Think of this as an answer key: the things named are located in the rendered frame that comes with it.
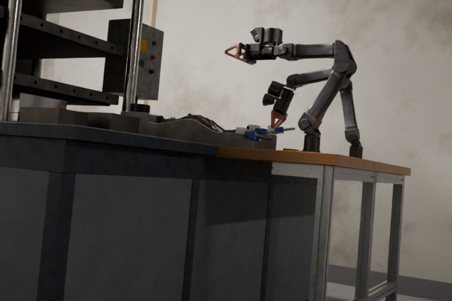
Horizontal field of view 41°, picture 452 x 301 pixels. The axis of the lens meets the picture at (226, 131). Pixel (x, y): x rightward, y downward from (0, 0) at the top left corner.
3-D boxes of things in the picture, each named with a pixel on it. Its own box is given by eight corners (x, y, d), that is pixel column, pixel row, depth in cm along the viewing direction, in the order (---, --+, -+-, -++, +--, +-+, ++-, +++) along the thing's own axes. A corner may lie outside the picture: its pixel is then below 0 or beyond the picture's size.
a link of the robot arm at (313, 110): (294, 125, 233) (340, 53, 227) (300, 127, 239) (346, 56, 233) (307, 134, 230) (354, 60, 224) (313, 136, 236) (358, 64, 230)
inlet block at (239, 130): (270, 144, 234) (271, 130, 235) (268, 143, 229) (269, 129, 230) (237, 141, 237) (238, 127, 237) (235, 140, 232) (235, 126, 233)
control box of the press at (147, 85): (144, 291, 335) (169, 31, 344) (109, 298, 309) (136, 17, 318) (114, 284, 346) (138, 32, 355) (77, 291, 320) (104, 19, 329)
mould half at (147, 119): (253, 151, 251) (256, 125, 252) (242, 148, 226) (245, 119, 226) (140, 142, 262) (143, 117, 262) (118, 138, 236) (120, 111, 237)
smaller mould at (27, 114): (87, 131, 194) (88, 113, 194) (56, 127, 183) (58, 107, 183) (48, 129, 202) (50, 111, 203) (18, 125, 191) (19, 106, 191)
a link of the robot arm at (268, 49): (259, 41, 244) (274, 41, 241) (264, 45, 249) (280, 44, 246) (257, 58, 244) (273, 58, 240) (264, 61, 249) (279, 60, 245)
